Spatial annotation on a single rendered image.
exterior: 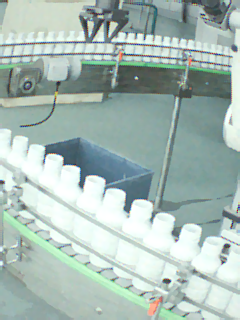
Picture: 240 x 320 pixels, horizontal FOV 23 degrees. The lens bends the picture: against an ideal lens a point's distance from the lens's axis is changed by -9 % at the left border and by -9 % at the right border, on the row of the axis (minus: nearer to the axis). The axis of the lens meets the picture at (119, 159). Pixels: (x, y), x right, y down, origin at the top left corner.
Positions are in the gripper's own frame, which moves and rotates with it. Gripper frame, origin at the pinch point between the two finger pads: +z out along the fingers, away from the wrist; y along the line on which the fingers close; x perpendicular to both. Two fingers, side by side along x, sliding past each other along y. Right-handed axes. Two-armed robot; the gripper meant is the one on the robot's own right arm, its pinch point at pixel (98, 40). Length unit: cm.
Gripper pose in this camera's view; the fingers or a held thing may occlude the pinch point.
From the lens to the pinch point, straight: 133.2
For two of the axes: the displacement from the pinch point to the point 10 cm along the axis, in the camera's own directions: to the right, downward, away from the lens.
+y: -6.5, 1.4, -7.5
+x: 7.4, 3.6, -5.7
